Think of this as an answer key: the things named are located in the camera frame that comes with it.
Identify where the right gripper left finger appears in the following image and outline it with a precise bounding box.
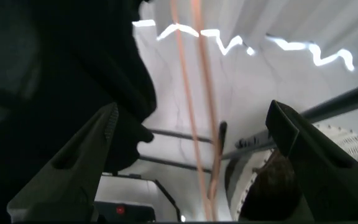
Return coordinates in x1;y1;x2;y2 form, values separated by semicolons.
6;102;119;223

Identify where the white curtain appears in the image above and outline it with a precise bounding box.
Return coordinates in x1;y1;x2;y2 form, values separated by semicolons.
138;0;358;63

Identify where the white laundry basket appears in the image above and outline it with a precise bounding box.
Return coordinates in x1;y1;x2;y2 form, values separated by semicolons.
224;123;358;222

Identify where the black clothes rack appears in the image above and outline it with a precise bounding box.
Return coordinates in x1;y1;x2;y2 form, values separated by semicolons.
137;77;358;174

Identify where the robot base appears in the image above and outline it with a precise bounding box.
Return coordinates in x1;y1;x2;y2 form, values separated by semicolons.
93;172;183;223

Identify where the pink clothes hanger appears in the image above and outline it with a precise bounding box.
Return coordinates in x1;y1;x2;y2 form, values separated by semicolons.
168;0;225;222

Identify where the black t-shirt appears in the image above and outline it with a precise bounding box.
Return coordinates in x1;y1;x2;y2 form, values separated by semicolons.
0;0;158;223

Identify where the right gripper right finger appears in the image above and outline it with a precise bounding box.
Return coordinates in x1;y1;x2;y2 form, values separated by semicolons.
265;99;358;223

